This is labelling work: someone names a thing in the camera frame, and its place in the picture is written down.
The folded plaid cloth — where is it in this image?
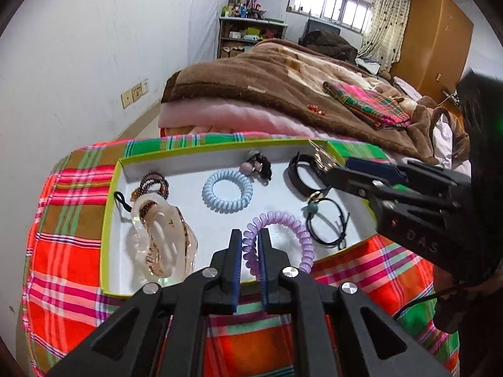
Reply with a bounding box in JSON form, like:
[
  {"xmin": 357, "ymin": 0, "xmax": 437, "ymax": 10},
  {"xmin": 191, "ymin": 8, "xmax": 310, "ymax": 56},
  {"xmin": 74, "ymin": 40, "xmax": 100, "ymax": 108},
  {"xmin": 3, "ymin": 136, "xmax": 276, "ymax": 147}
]
[{"xmin": 323, "ymin": 80, "xmax": 417, "ymax": 130}]

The white quilt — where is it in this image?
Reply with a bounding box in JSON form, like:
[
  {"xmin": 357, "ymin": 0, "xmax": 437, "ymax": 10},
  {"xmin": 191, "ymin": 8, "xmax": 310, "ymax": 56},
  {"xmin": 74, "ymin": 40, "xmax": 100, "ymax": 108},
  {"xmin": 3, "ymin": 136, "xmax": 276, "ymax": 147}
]
[{"xmin": 432, "ymin": 110, "xmax": 472, "ymax": 173}]

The brown blanket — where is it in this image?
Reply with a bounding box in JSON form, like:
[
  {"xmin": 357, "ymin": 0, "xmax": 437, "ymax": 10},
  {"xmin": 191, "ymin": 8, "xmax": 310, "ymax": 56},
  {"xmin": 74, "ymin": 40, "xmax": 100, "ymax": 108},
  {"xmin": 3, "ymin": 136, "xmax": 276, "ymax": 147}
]
[{"xmin": 161, "ymin": 38, "xmax": 470, "ymax": 166}]

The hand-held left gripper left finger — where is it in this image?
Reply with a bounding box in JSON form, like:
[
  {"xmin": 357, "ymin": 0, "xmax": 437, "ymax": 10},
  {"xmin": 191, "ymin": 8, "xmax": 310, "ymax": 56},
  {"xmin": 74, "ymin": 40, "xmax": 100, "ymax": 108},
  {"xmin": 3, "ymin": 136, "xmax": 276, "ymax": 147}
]
[{"xmin": 45, "ymin": 230, "xmax": 243, "ymax": 377}]

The wooden wardrobe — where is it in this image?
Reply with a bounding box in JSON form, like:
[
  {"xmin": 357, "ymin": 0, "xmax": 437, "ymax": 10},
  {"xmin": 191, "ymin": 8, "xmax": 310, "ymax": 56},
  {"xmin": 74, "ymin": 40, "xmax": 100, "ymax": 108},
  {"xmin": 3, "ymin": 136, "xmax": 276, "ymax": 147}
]
[{"xmin": 389, "ymin": 0, "xmax": 474, "ymax": 105}]

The brown beaded bracelet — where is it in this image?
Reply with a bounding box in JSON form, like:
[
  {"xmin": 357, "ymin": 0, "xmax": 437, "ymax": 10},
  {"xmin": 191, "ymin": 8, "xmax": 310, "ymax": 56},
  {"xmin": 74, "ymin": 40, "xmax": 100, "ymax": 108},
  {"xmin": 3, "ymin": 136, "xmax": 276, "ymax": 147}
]
[{"xmin": 113, "ymin": 172, "xmax": 170, "ymax": 222}]

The black television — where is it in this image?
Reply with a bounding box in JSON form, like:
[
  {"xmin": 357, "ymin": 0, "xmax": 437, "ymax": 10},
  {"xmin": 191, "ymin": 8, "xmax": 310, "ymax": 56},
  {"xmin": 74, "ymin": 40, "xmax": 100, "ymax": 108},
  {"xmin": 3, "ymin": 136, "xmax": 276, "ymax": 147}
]
[{"xmin": 304, "ymin": 19, "xmax": 341, "ymax": 38}]

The group of bottles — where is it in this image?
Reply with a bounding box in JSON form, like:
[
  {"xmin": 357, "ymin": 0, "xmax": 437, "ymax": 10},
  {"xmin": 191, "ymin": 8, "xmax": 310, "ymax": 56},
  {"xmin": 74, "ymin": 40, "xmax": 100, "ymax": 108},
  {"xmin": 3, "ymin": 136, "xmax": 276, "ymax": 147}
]
[{"xmin": 220, "ymin": 0, "xmax": 268, "ymax": 19}]

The black knotted hair tie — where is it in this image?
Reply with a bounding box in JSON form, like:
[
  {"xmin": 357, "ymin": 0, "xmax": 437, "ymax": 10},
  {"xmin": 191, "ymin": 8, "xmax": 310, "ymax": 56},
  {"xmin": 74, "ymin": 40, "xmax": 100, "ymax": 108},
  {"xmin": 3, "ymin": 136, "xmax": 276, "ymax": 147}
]
[{"xmin": 240, "ymin": 150, "xmax": 273, "ymax": 186}]

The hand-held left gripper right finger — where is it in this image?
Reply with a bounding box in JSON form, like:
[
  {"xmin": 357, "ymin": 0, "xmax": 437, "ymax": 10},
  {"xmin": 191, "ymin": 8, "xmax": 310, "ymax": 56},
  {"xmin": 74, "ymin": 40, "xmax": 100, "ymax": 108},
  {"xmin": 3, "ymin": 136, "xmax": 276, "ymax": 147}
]
[{"xmin": 257, "ymin": 228, "xmax": 452, "ymax": 377}]

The white shelf unit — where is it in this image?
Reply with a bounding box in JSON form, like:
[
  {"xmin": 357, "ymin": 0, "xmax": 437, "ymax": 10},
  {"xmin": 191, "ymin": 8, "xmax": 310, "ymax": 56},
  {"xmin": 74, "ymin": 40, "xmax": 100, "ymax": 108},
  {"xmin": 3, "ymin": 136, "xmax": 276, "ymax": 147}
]
[{"xmin": 217, "ymin": 16, "xmax": 289, "ymax": 59}]

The dark jacket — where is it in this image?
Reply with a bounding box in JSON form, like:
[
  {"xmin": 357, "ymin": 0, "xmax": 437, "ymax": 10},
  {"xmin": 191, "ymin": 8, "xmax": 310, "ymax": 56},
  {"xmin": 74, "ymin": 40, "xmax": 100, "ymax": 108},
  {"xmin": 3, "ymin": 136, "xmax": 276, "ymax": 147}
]
[{"xmin": 299, "ymin": 29, "xmax": 358, "ymax": 63}]

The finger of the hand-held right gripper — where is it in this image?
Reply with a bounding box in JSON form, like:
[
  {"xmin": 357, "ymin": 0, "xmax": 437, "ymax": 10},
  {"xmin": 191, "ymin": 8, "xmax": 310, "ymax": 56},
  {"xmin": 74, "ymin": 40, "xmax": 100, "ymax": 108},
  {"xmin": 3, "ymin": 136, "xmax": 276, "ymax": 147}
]
[
  {"xmin": 328, "ymin": 166, "xmax": 394, "ymax": 205},
  {"xmin": 346, "ymin": 158, "xmax": 472, "ymax": 196}
]

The purple spiral hair tie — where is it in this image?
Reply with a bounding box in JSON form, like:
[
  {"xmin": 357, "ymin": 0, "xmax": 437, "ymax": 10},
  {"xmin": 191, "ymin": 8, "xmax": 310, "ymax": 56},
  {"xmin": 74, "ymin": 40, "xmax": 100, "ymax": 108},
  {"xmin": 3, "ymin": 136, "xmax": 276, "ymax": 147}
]
[{"xmin": 242, "ymin": 211, "xmax": 315, "ymax": 273}]

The person's right hand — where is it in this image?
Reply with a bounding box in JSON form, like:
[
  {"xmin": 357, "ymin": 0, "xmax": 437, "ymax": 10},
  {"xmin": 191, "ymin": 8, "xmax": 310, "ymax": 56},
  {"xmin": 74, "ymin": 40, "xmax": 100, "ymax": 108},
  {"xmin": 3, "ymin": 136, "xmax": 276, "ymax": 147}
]
[{"xmin": 432, "ymin": 263, "xmax": 503, "ymax": 334}]

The white tray with green rim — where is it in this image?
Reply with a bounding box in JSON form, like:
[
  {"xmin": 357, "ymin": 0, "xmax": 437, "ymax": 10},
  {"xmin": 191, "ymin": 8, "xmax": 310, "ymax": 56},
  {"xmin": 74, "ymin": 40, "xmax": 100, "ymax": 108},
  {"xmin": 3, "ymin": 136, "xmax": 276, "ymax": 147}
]
[{"xmin": 99, "ymin": 137, "xmax": 388, "ymax": 297}]

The wall socket plate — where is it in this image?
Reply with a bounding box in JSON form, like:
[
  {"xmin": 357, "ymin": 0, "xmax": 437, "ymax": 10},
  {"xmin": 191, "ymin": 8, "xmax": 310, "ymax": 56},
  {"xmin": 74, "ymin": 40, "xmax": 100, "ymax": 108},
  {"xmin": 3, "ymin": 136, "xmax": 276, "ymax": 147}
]
[{"xmin": 120, "ymin": 79, "xmax": 150, "ymax": 110}]

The clear hair claw clip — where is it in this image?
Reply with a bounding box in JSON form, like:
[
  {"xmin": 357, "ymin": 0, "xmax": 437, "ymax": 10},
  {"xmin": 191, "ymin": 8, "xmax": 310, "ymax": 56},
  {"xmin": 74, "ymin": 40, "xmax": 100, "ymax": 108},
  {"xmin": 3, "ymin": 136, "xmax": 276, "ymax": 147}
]
[{"xmin": 126, "ymin": 194, "xmax": 199, "ymax": 283}]

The blue spiral hair tie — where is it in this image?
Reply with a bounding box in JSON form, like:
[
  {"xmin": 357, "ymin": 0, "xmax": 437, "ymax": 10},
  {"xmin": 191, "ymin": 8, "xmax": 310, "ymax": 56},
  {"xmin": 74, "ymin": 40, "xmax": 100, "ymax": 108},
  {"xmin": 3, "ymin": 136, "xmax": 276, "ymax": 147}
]
[{"xmin": 202, "ymin": 169, "xmax": 254, "ymax": 215}]

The plaid bed sheet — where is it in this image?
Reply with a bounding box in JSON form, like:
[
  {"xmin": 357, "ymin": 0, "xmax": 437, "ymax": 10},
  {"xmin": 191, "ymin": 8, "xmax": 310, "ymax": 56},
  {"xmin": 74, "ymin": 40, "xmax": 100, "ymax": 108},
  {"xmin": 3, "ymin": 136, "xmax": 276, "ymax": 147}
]
[{"xmin": 21, "ymin": 133, "xmax": 460, "ymax": 377}]

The patterned curtain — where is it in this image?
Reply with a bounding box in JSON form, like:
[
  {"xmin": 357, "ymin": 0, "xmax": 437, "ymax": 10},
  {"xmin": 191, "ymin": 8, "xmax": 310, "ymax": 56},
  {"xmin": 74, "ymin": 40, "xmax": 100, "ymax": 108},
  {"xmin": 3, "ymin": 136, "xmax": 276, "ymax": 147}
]
[{"xmin": 357, "ymin": 0, "xmax": 411, "ymax": 67}]

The green bead hair tie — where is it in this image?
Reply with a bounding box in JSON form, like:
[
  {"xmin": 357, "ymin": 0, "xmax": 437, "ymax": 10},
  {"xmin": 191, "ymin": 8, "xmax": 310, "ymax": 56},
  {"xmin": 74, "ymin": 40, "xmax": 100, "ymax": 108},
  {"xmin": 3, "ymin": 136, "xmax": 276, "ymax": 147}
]
[{"xmin": 302, "ymin": 190, "xmax": 350, "ymax": 250}]

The window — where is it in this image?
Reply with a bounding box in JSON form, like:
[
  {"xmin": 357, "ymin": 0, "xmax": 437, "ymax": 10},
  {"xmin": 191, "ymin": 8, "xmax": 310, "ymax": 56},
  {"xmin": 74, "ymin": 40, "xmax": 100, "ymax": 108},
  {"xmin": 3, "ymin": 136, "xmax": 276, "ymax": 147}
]
[{"xmin": 288, "ymin": 0, "xmax": 374, "ymax": 34}]

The black cable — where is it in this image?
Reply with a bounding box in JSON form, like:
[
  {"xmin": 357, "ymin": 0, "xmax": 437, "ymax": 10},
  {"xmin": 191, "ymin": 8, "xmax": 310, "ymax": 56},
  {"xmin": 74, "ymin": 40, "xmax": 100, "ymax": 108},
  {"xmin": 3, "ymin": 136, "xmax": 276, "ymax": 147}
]
[{"xmin": 391, "ymin": 281, "xmax": 468, "ymax": 319}]

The pink quilt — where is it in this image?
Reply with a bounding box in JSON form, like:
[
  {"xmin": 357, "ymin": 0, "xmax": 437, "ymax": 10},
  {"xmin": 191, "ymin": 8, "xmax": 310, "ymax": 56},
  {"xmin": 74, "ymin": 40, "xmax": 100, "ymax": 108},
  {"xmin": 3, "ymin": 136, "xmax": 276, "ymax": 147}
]
[{"xmin": 158, "ymin": 100, "xmax": 331, "ymax": 140}]

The black wristband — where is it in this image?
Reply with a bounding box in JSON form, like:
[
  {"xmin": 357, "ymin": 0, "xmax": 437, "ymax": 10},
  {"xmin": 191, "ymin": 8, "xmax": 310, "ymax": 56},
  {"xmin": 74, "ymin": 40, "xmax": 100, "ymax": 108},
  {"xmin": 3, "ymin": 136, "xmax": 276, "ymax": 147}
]
[{"xmin": 287, "ymin": 152, "xmax": 334, "ymax": 199}]

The gold chain bracelet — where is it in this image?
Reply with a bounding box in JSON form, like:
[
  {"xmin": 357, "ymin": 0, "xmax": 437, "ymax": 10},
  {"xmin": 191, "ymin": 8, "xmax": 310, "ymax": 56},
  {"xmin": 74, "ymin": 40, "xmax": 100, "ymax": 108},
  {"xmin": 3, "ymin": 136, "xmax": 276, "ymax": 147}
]
[{"xmin": 308, "ymin": 139, "xmax": 346, "ymax": 173}]

